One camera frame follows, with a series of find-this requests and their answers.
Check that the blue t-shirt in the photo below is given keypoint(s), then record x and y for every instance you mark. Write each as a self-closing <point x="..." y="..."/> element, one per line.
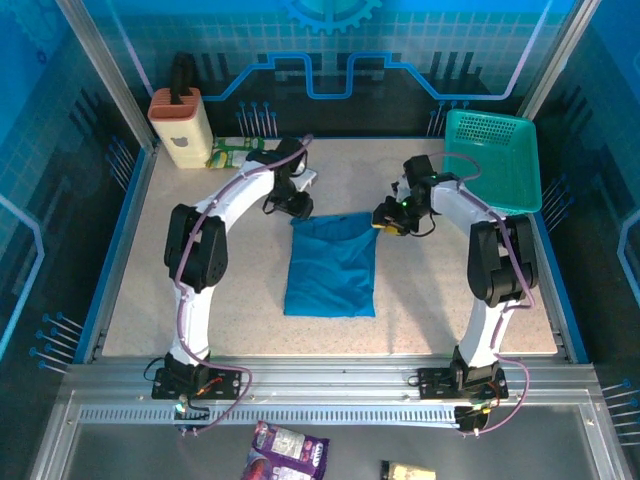
<point x="330" y="270"/>

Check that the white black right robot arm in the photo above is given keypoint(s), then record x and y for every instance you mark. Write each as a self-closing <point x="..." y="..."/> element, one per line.
<point x="485" y="260"/>

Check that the green snack packet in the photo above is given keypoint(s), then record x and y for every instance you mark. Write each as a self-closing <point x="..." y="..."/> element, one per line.
<point x="230" y="159"/>

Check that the teal plastic basket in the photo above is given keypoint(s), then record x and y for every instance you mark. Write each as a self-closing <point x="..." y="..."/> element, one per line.
<point x="500" y="150"/>

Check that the beige knife block orange top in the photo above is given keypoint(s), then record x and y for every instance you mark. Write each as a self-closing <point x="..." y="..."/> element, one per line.
<point x="182" y="135"/>

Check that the pale yellow snack packet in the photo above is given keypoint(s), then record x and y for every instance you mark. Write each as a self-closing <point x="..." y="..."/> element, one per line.
<point x="407" y="471"/>

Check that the purple snack packet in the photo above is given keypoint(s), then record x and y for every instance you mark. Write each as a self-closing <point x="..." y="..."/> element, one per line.
<point x="285" y="450"/>

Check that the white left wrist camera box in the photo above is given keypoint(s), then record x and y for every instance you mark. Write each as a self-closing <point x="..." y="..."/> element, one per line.
<point x="307" y="180"/>

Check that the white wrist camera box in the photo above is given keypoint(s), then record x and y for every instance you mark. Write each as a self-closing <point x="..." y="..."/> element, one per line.
<point x="307" y="180"/>
<point x="397" y="186"/>

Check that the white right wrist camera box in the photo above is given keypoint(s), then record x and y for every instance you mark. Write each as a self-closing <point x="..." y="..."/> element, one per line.
<point x="397" y="186"/>

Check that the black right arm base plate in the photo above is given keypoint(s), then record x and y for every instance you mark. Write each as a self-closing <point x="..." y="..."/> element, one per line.
<point x="440" y="382"/>

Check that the aluminium frame rail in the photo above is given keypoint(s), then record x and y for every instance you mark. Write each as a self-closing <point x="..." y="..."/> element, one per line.
<point x="325" y="382"/>

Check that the aluminium frame post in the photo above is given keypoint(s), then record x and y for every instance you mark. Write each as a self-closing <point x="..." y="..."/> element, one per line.
<point x="555" y="65"/>
<point x="107" y="75"/>

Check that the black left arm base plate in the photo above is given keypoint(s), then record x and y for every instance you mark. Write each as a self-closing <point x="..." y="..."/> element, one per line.
<point x="170" y="387"/>

